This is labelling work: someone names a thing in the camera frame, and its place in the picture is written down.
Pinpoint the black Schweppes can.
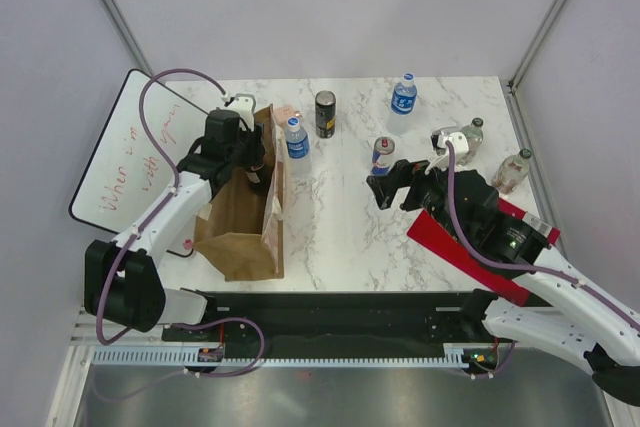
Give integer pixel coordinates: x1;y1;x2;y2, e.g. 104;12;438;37
315;90;336;139

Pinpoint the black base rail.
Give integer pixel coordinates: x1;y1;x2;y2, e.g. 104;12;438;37
162;292;494;356

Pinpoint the white slotted cable duct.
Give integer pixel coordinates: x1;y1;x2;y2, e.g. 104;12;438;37
90;343;492;368

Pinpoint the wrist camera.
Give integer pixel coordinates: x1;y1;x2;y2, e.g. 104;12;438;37
431;127;469;168
222;93;256;131

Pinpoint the tan canvas tote bag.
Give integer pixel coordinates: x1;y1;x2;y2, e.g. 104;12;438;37
194;106;286;282

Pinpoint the small blue-label water bottle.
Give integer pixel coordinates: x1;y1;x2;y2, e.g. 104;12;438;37
285;117;311;177

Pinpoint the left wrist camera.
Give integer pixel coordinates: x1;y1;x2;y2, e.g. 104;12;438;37
222;93;256;131

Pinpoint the glass Coca-Cola bottle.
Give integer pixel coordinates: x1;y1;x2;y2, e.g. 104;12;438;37
245;145;270;189

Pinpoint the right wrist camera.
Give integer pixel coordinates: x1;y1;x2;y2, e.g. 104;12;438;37
431;127;469;168

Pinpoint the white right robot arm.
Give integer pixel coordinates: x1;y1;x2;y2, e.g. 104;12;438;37
366;160;639;406

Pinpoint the large blue-label water bottle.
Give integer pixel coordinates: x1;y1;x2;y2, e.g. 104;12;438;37
387;73;418;136

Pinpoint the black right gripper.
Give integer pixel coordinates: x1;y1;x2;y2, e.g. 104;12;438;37
365;153;469;244

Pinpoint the clear glass bottle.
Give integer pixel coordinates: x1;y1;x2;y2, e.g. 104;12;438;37
456;117;484;166
491;148;532;195

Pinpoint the white whiteboard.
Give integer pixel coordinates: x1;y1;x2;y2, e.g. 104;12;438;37
69;70;223;234

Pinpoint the Red Bull can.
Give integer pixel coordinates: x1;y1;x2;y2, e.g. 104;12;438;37
371;136;395;176

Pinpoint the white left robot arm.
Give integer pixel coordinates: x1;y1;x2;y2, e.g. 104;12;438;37
84;101;265;345

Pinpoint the pink power cube adapter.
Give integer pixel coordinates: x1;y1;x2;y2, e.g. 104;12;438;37
272;105;301;128

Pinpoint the red plastic clipboard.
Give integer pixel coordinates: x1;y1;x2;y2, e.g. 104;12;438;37
408;198;560;306

